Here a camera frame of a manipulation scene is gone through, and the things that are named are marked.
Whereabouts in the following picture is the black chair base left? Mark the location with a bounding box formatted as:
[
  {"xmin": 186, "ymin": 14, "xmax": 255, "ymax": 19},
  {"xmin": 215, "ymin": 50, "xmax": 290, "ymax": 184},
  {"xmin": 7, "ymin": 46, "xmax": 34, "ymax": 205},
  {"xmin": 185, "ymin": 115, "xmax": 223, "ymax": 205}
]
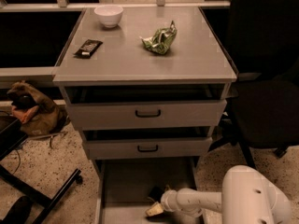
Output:
[{"xmin": 0, "ymin": 118, "xmax": 84, "ymax": 224}]

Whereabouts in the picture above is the black drawer handle top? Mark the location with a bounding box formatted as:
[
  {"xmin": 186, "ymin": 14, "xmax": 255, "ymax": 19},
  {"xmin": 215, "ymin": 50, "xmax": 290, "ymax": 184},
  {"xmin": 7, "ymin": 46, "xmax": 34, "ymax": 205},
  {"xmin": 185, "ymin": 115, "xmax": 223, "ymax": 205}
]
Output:
[{"xmin": 135, "ymin": 109, "xmax": 162, "ymax": 119}]

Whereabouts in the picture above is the grey drawer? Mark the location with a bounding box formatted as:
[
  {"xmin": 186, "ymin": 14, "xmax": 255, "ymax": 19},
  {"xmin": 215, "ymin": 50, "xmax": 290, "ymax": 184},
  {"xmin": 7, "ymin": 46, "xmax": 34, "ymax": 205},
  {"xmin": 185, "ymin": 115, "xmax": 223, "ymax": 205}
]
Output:
[
  {"xmin": 80, "ymin": 127, "xmax": 212, "ymax": 160},
  {"xmin": 95, "ymin": 158, "xmax": 205, "ymax": 224},
  {"xmin": 64, "ymin": 86, "xmax": 226, "ymax": 131}
]

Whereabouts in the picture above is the middle grey drawer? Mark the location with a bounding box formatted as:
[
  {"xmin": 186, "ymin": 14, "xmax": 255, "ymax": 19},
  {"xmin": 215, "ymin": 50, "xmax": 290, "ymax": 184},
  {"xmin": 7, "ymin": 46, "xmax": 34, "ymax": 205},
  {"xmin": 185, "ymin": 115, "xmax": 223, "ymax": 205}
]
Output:
[{"xmin": 80, "ymin": 127, "xmax": 212, "ymax": 160}]

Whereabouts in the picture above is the grey drawer cabinet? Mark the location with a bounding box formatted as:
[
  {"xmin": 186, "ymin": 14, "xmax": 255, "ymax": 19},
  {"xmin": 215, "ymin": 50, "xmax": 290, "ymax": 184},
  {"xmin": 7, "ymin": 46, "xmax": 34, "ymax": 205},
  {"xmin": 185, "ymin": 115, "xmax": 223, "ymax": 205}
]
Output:
[{"xmin": 52, "ymin": 6, "xmax": 238, "ymax": 177}]

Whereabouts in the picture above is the black drawer handle middle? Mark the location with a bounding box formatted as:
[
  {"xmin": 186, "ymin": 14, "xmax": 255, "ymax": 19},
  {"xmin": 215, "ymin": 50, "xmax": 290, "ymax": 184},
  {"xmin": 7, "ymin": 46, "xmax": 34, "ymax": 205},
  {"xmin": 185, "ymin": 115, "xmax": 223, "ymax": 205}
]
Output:
[{"xmin": 137, "ymin": 145, "xmax": 159, "ymax": 153}]

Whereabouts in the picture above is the brown cloth bag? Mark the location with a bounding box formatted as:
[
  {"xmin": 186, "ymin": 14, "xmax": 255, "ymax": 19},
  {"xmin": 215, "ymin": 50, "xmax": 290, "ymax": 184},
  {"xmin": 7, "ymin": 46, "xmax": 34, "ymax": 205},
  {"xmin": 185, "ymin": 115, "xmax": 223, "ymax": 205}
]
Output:
[{"xmin": 7, "ymin": 81, "xmax": 68, "ymax": 136}]

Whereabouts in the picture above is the crumpled green chip bag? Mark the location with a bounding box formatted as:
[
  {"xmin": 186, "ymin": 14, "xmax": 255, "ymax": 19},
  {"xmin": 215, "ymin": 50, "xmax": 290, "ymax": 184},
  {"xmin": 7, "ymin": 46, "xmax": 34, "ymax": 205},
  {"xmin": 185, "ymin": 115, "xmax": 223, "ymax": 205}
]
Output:
[{"xmin": 141, "ymin": 21, "xmax": 178, "ymax": 55}]

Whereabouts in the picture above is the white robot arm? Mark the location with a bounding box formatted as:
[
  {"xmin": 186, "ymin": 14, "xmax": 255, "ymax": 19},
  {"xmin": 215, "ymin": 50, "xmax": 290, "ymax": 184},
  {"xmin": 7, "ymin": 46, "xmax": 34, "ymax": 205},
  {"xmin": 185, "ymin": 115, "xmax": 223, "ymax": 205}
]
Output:
[{"xmin": 146, "ymin": 165, "xmax": 292, "ymax": 224}]

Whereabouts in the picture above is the white ceramic bowl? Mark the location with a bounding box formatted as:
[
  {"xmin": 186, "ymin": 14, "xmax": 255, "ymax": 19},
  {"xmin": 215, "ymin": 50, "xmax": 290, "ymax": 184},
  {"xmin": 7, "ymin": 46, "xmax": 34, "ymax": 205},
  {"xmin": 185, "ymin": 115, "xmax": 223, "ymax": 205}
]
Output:
[{"xmin": 94, "ymin": 5, "xmax": 123, "ymax": 28}]

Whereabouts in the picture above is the black office chair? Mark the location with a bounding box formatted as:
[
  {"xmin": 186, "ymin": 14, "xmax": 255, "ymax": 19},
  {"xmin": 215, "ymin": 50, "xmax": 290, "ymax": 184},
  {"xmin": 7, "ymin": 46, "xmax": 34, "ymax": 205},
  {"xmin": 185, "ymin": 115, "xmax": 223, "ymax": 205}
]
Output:
[{"xmin": 210, "ymin": 0, "xmax": 299, "ymax": 168}]

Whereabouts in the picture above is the bottom grey drawer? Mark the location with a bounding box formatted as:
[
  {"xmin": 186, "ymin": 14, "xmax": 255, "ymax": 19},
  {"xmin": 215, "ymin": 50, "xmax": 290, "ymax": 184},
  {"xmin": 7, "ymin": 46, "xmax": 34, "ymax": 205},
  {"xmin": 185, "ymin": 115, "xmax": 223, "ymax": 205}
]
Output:
[{"xmin": 95, "ymin": 158, "xmax": 205, "ymax": 224}]

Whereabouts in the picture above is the green and yellow sponge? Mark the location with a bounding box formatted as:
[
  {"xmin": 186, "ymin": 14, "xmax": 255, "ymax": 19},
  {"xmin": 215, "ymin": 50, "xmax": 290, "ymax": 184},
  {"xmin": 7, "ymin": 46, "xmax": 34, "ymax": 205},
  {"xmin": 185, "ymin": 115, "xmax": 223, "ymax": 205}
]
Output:
[{"xmin": 148, "ymin": 187, "xmax": 164, "ymax": 203}]

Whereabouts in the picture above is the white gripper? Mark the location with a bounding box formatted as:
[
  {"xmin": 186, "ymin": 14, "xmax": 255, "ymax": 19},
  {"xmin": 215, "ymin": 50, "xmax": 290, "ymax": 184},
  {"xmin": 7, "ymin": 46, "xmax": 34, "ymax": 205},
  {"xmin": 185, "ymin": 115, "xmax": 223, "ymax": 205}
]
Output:
[{"xmin": 146, "ymin": 185, "xmax": 191, "ymax": 217}]

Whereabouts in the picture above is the black snack bar wrapper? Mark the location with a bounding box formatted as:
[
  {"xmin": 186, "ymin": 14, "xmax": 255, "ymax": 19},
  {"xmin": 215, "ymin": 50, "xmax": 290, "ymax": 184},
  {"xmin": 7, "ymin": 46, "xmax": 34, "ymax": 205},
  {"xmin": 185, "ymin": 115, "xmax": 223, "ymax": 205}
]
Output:
[{"xmin": 74, "ymin": 39, "xmax": 103, "ymax": 59}]

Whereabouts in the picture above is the top grey drawer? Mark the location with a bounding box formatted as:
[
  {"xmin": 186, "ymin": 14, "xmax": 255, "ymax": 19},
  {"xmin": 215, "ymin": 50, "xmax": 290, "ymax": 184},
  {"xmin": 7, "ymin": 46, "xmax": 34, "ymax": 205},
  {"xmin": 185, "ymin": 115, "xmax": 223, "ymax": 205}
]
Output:
[{"xmin": 64, "ymin": 86, "xmax": 226, "ymax": 131}]

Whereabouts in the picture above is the black drawer handle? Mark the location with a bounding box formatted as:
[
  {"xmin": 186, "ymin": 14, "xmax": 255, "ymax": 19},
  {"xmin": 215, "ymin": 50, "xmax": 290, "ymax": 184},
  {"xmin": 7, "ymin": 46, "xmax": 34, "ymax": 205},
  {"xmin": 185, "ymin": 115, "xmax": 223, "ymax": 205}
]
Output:
[
  {"xmin": 137, "ymin": 145, "xmax": 159, "ymax": 153},
  {"xmin": 135, "ymin": 109, "xmax": 162, "ymax": 119}
]

